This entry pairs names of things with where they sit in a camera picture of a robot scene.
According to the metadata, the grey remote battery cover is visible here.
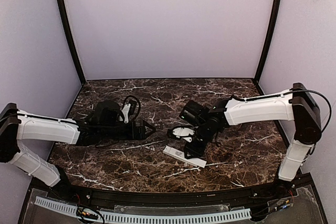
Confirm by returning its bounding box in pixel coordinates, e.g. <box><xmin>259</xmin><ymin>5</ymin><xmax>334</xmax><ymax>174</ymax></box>
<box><xmin>163</xmin><ymin>146</ymin><xmax>207</xmax><ymax>168</ymax></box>

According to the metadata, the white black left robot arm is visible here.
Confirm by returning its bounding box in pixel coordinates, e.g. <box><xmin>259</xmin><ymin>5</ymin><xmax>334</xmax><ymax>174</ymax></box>
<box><xmin>1</xmin><ymin>95</ymin><xmax>156</xmax><ymax>187</ymax></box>

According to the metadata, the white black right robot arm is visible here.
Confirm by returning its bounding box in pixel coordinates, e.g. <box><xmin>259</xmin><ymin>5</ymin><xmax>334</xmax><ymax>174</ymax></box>
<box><xmin>172</xmin><ymin>82</ymin><xmax>328</xmax><ymax>182</ymax></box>

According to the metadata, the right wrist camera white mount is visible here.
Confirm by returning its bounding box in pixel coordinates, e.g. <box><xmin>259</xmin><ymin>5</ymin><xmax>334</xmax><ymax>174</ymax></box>
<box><xmin>167</xmin><ymin>126</ymin><xmax>195</xmax><ymax>142</ymax></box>

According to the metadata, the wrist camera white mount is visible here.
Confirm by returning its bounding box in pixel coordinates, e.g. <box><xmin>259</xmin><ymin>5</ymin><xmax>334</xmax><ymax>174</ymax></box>
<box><xmin>119</xmin><ymin>103</ymin><xmax>136</xmax><ymax>124</ymax></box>
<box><xmin>167</xmin><ymin>126</ymin><xmax>195</xmax><ymax>142</ymax></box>

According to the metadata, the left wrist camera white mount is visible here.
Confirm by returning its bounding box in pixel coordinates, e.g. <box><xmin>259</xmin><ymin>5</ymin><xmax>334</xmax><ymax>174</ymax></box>
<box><xmin>119</xmin><ymin>103</ymin><xmax>136</xmax><ymax>124</ymax></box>

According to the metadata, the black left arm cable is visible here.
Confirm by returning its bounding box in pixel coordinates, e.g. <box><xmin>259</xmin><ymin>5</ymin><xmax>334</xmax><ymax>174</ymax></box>
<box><xmin>122</xmin><ymin>94</ymin><xmax>142</xmax><ymax>122</ymax></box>

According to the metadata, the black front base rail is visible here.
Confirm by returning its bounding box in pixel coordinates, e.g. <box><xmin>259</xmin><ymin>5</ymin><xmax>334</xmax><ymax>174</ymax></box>
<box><xmin>31</xmin><ymin>175</ymin><xmax>316</xmax><ymax>210</ymax></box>

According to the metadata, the centre white cable duct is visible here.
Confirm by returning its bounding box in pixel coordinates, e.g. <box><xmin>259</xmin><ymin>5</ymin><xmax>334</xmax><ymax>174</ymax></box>
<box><xmin>99</xmin><ymin>207</ymin><xmax>251</xmax><ymax>222</ymax></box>

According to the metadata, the white cable duct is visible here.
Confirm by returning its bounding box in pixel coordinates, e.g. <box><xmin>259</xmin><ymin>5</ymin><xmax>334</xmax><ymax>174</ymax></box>
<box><xmin>99</xmin><ymin>207</ymin><xmax>251</xmax><ymax>222</ymax></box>
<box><xmin>34</xmin><ymin>196</ymin><xmax>77</xmax><ymax>217</ymax></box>

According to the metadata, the left white cable duct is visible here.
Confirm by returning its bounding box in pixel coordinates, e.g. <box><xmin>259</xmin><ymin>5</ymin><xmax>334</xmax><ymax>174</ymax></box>
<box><xmin>34</xmin><ymin>196</ymin><xmax>77</xmax><ymax>217</ymax></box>

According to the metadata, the black left frame post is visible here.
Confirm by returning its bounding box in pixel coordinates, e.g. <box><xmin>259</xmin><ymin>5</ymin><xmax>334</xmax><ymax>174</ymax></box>
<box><xmin>57</xmin><ymin>0</ymin><xmax>86</xmax><ymax>86</ymax></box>

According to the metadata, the black frame post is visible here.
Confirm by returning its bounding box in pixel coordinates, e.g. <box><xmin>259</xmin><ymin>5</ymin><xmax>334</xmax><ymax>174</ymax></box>
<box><xmin>254</xmin><ymin>0</ymin><xmax>281</xmax><ymax>84</ymax></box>
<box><xmin>57</xmin><ymin>0</ymin><xmax>86</xmax><ymax>86</ymax></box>

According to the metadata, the black right frame post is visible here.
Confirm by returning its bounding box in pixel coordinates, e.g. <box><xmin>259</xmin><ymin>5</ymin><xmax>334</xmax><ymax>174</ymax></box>
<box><xmin>254</xmin><ymin>0</ymin><xmax>281</xmax><ymax>84</ymax></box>

